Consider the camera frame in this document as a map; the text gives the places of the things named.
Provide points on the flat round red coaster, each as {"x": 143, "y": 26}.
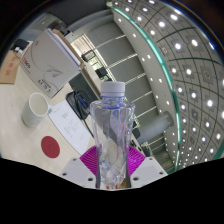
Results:
{"x": 50, "y": 147}

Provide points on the white ceramic mug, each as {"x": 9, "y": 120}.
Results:
{"x": 33, "y": 111}

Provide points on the long curved conference desk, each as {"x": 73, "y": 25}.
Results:
{"x": 83, "y": 85}

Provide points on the round ceiling lights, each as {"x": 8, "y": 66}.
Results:
{"x": 188, "y": 71}

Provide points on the black office chairs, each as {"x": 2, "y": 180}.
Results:
{"x": 88, "y": 55}

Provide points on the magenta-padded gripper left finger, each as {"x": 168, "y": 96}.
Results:
{"x": 78, "y": 171}

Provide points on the black flat device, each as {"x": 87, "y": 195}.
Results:
{"x": 78, "y": 101}

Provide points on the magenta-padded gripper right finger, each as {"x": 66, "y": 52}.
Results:
{"x": 146, "y": 170}

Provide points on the clear plastic water bottle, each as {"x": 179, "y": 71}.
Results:
{"x": 111, "y": 133}

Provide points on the white copy paper box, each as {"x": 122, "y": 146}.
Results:
{"x": 50, "y": 65}

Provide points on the white printed paper sheet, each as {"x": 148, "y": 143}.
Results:
{"x": 71, "y": 125}

